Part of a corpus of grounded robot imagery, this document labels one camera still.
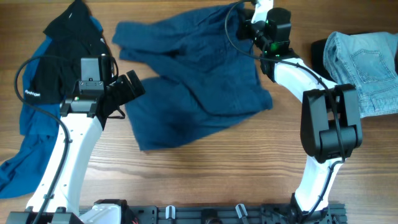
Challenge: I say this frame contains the navy blue shorts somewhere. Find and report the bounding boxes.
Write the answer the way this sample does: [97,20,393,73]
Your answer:
[113,4,273,151]

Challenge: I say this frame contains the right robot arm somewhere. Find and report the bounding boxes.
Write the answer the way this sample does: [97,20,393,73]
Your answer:
[237,4,363,223]

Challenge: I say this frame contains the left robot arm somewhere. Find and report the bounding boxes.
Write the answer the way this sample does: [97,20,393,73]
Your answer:
[7,54,145,223]

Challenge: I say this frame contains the black folded garment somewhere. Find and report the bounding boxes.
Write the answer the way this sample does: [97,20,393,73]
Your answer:
[310,30,398,83]

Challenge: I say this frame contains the light blue denim jeans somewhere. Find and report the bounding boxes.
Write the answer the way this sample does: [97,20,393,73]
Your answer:
[323,32,397,118]

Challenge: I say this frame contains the blue t-shirt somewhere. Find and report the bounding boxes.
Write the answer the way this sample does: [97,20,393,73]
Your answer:
[0,15,105,200]

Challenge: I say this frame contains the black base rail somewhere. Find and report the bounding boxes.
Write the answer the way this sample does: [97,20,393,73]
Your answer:
[79,198,347,224]

